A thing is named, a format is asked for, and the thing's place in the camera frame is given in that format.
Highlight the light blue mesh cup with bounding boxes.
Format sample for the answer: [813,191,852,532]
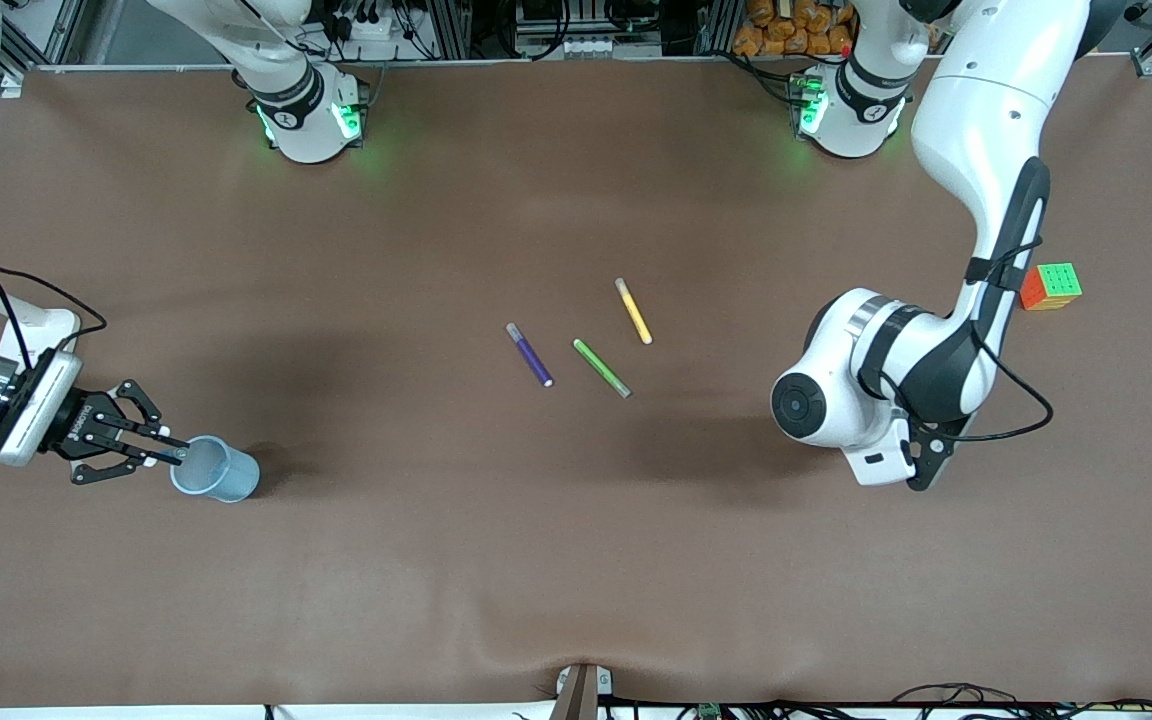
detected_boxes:
[169,434,262,504]

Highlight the purple marker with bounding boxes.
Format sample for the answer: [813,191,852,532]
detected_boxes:
[505,321,555,390]

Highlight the white power strip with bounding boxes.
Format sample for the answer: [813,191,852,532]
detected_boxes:
[330,11,398,44]

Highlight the green marker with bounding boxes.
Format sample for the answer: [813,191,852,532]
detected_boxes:
[572,338,633,400]

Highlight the yellow marker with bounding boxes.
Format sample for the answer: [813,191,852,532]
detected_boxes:
[613,277,655,347]

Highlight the white connector block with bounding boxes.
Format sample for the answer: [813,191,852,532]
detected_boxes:
[515,34,660,60]

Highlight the bag of orange items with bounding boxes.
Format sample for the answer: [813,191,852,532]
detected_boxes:
[731,0,856,59]

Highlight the colourful puzzle cube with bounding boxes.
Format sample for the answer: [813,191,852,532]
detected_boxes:
[1020,262,1085,313]

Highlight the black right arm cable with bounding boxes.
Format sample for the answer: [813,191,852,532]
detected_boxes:
[0,260,110,373]

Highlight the metal table edge bracket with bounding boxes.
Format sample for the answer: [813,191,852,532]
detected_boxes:
[547,661,616,720]

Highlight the black table edge cables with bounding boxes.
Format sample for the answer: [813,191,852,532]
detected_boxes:
[891,682,1152,720]

